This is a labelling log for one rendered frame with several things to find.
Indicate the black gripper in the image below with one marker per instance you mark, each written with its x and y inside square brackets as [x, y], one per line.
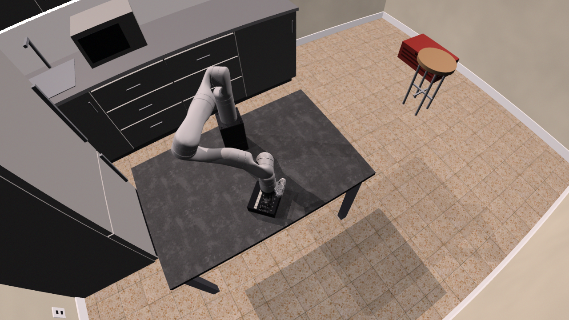
[268, 197]

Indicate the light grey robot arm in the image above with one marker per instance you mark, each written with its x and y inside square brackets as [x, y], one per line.
[185, 144]

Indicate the black lighting desk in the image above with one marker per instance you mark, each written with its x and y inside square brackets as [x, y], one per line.
[256, 204]

